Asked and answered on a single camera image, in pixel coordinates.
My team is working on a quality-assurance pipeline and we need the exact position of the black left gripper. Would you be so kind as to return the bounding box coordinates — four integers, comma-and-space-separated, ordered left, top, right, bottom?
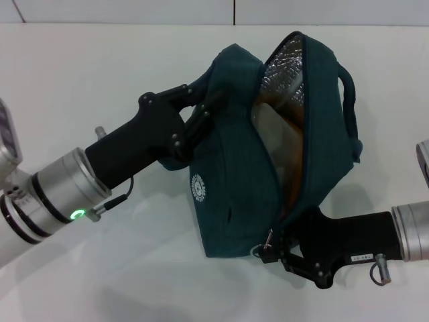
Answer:
84, 83, 226, 189

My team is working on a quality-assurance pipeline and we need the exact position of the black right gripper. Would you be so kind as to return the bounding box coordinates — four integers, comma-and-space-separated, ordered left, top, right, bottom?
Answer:
261, 206, 404, 290

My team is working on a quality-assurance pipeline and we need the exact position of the metal zipper pull ring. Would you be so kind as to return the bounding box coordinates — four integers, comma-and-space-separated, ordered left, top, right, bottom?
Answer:
249, 231, 274, 260

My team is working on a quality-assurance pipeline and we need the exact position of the dark teal insulated bag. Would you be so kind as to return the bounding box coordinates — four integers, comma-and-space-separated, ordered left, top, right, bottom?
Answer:
160, 32, 365, 261

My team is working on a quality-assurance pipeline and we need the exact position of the thin right gripper cable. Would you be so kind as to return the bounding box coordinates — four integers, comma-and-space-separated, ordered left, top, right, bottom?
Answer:
368, 253, 395, 279

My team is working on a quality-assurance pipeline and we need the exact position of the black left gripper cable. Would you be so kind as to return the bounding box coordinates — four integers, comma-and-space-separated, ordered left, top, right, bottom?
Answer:
85, 176, 135, 222

